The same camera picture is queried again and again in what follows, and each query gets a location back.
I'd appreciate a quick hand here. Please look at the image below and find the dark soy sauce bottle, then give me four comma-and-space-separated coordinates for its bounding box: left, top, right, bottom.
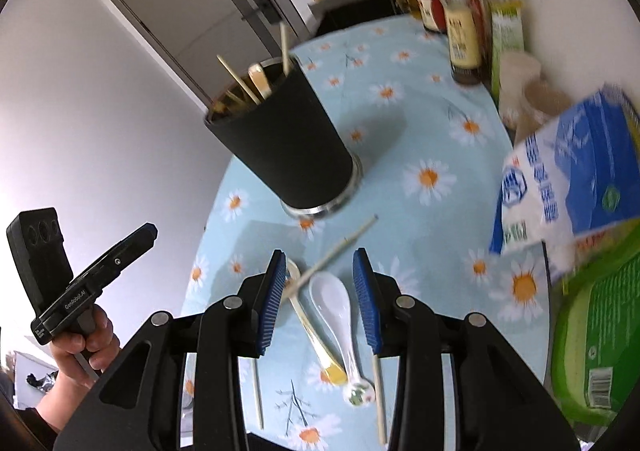
440, 0, 485, 86

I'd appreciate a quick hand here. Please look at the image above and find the black door handle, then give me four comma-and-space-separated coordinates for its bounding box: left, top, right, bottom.
242, 0, 282, 25

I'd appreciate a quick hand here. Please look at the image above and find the black cylindrical utensil holder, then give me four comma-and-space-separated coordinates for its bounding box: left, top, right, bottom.
204, 58, 362, 217

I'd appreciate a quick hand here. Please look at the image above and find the person's left hand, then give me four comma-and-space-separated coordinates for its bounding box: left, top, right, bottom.
49, 306, 120, 388

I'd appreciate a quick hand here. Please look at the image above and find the blue white salt bag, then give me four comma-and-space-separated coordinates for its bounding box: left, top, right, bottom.
489, 84, 639, 255

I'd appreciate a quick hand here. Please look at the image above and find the spoon with green frog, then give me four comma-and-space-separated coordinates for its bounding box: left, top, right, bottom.
343, 377, 376, 408

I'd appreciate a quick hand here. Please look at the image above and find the white ceramic spoon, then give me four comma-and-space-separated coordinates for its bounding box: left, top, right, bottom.
309, 271, 369, 393

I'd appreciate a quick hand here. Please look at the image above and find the clear plastic jar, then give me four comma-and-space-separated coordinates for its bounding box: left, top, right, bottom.
498, 50, 542, 130

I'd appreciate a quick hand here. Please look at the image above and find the green sugar bag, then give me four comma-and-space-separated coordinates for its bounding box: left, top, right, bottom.
551, 230, 639, 426

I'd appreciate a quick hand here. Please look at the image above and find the person's left forearm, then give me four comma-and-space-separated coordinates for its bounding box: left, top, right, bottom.
0, 369, 89, 451

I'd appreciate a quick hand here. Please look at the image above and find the cream spoon blue cartoon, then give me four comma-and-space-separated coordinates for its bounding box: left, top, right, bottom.
284, 258, 350, 387

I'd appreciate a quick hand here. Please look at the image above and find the daisy print blue tablecloth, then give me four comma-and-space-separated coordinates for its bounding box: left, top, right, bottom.
179, 12, 557, 451

